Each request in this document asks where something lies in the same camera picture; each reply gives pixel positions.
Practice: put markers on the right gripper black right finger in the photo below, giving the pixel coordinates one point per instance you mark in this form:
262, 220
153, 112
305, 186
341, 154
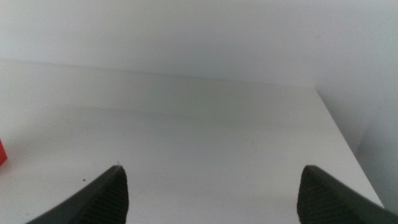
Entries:
329, 202

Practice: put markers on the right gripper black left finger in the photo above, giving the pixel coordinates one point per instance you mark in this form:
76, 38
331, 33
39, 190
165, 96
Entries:
96, 202

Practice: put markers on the red cube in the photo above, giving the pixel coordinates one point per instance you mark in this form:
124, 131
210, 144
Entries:
2, 154

